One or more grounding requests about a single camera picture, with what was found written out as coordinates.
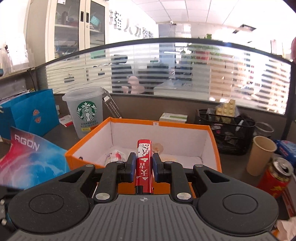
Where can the red drink can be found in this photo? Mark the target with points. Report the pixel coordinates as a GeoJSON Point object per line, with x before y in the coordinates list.
{"type": "Point", "coordinates": [274, 183]}

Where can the striped glass desk partition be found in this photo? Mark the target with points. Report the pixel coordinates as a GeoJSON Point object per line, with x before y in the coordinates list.
{"type": "Point", "coordinates": [92, 69]}

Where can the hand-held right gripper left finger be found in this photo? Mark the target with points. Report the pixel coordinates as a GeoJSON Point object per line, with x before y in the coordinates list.
{"type": "Point", "coordinates": [133, 168]}

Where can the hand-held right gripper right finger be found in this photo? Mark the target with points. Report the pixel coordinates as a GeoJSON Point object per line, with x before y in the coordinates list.
{"type": "Point", "coordinates": [155, 168]}

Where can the stack of wooden boxes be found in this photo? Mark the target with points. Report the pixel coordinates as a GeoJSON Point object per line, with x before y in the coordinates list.
{"type": "Point", "coordinates": [220, 74]}

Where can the beige small item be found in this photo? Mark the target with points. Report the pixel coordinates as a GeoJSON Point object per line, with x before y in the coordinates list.
{"type": "Point", "coordinates": [159, 147]}

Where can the beige paper cup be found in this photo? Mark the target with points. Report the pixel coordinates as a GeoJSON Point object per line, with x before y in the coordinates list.
{"type": "Point", "coordinates": [260, 157]}

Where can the red white small packet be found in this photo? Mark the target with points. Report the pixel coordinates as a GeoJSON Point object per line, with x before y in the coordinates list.
{"type": "Point", "coordinates": [67, 121]}

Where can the stack of papers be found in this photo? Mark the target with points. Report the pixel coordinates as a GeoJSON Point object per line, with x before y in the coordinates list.
{"type": "Point", "coordinates": [13, 96]}

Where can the blue paper bag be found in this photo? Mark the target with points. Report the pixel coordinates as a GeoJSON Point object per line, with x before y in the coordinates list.
{"type": "Point", "coordinates": [32, 113]}

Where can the crumpled white tissue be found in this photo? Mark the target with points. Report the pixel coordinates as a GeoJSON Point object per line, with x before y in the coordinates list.
{"type": "Point", "coordinates": [286, 230]}

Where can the green white small box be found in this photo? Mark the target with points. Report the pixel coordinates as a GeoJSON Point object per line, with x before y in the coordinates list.
{"type": "Point", "coordinates": [173, 117]}

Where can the black office chair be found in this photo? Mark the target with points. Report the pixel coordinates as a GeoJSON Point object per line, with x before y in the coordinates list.
{"type": "Point", "coordinates": [120, 69]}

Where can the black mesh desk organiser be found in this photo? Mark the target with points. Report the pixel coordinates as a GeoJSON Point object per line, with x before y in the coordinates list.
{"type": "Point", "coordinates": [231, 136]}

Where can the yellow building block plate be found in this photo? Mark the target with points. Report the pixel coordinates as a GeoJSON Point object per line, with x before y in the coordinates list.
{"type": "Point", "coordinates": [227, 107]}

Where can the green potted plant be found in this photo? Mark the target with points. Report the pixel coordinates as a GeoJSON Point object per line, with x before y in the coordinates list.
{"type": "Point", "coordinates": [203, 48]}

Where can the black printed card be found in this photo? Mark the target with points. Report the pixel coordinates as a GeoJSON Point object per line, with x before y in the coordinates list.
{"type": "Point", "coordinates": [113, 106]}

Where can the white glass-door cabinet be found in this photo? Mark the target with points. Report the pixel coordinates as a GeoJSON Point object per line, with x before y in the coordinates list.
{"type": "Point", "coordinates": [69, 27]}

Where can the white red printed packet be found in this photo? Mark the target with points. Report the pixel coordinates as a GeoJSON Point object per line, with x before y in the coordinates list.
{"type": "Point", "coordinates": [113, 157]}

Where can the red printed lighter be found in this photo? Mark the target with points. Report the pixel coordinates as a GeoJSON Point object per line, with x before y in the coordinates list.
{"type": "Point", "coordinates": [143, 166]}

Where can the blue printed box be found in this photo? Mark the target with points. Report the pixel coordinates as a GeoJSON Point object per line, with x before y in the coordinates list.
{"type": "Point", "coordinates": [286, 150]}

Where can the orange cardboard box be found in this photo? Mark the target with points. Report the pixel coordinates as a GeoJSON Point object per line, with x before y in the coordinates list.
{"type": "Point", "coordinates": [208, 148]}

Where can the clear plastic coffee cup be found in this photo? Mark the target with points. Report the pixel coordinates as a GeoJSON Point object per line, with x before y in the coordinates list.
{"type": "Point", "coordinates": [86, 111]}

